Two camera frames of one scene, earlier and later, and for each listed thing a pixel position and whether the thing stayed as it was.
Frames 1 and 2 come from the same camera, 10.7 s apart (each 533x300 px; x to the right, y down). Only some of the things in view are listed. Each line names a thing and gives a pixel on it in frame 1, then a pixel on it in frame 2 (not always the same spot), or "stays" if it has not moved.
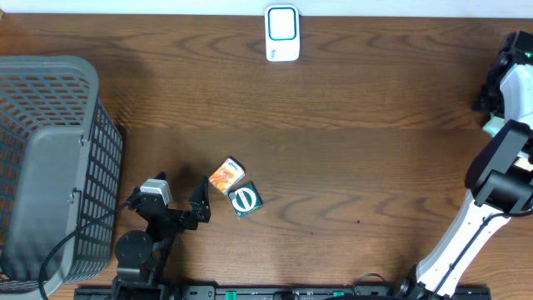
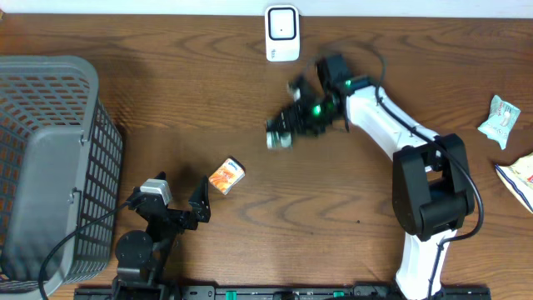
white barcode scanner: x=282 y=32 stays
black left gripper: x=200 y=209 stays
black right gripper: x=481 y=102 -> x=293 y=116
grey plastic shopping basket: x=61 y=163 stays
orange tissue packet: x=227 y=175 stays
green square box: x=245 y=199 -> x=276 y=138
